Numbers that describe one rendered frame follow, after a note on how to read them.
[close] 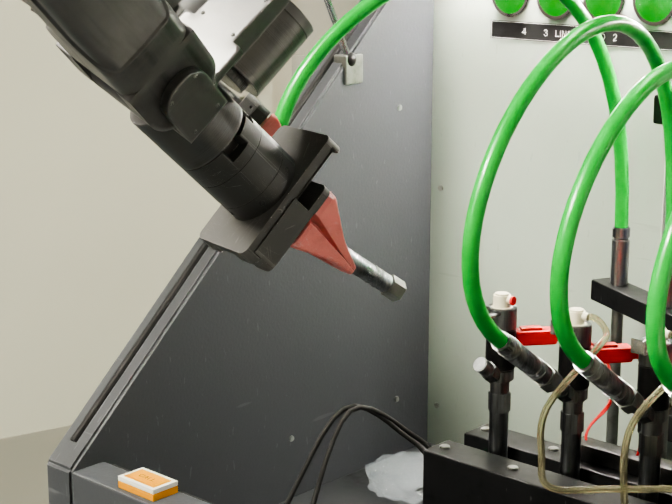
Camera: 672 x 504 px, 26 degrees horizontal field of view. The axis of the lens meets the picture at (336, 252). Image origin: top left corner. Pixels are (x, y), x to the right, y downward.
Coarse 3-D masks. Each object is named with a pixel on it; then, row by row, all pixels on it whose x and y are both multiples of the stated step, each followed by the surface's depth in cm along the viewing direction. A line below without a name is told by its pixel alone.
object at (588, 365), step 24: (624, 96) 113; (624, 120) 112; (600, 144) 110; (600, 168) 111; (576, 192) 109; (576, 216) 109; (552, 264) 109; (552, 288) 109; (552, 312) 110; (576, 360) 113; (600, 360) 115; (600, 384) 116; (624, 384) 118; (624, 408) 120
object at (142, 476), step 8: (136, 472) 135; (144, 472) 135; (136, 480) 133; (144, 480) 133; (152, 480) 133; (160, 480) 133; (168, 480) 133; (128, 488) 134; (136, 488) 133; (176, 488) 133; (144, 496) 132; (152, 496) 131; (160, 496) 132
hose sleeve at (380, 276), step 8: (352, 256) 133; (360, 256) 134; (360, 264) 134; (368, 264) 134; (360, 272) 134; (368, 272) 134; (376, 272) 134; (384, 272) 135; (368, 280) 135; (376, 280) 135; (384, 280) 135; (392, 280) 136; (376, 288) 136; (384, 288) 135
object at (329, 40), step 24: (384, 0) 129; (576, 0) 138; (336, 24) 128; (312, 48) 128; (600, 48) 140; (312, 72) 128; (600, 72) 141; (288, 96) 127; (288, 120) 128; (624, 144) 143; (624, 168) 144; (624, 192) 145; (624, 216) 145
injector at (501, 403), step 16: (496, 320) 132; (512, 320) 132; (496, 352) 132; (480, 368) 131; (496, 368) 132; (512, 368) 133; (496, 384) 134; (496, 400) 134; (496, 416) 134; (496, 432) 135; (496, 448) 135
